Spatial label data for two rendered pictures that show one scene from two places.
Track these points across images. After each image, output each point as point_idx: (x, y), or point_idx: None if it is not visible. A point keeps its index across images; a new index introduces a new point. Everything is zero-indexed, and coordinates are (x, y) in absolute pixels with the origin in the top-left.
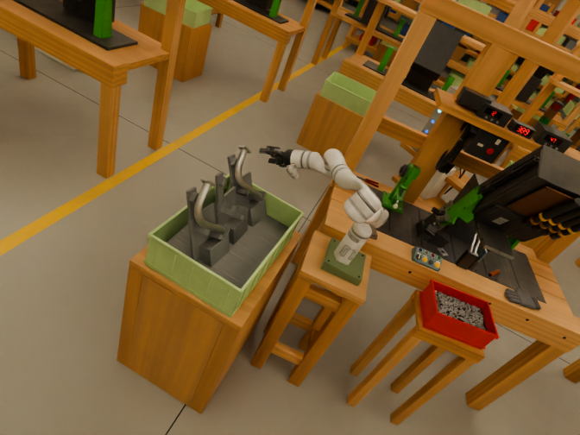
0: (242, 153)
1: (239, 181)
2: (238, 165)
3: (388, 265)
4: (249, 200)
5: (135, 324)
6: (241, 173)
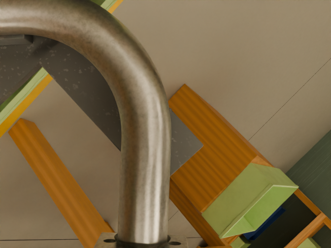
0: (164, 212)
1: (97, 7)
2: (167, 112)
3: None
4: None
5: None
6: (120, 61)
